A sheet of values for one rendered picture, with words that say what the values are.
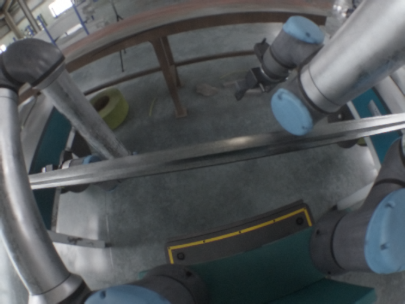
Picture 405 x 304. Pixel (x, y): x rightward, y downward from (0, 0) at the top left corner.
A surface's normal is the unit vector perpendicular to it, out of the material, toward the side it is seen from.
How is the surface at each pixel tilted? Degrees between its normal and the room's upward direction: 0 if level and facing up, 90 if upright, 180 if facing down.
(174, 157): 0
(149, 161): 0
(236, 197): 0
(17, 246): 40
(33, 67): 79
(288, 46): 89
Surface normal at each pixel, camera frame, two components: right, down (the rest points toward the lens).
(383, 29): -0.84, 0.51
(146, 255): -0.14, -0.48
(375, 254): -0.96, 0.27
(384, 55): -0.50, 0.83
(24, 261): 0.52, -0.30
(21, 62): 0.50, 0.54
